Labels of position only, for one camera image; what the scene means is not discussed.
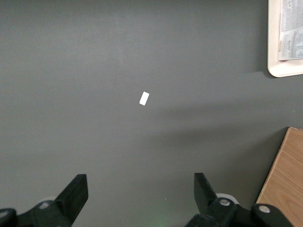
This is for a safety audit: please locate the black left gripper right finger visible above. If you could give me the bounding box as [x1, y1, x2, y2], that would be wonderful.
[185, 172, 294, 227]

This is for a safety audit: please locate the wooden drawer cabinet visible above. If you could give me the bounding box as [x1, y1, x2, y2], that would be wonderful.
[256, 126, 303, 227]

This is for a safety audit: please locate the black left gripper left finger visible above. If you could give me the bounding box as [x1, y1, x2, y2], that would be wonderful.
[0, 174, 89, 227]

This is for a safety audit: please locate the beige plastic tray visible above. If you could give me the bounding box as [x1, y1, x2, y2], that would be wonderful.
[267, 0, 303, 79]

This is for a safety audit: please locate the small white paper label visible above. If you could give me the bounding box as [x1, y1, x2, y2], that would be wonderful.
[139, 91, 150, 106]

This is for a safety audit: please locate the red cookie box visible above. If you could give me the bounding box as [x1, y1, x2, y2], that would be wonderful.
[277, 0, 303, 61]

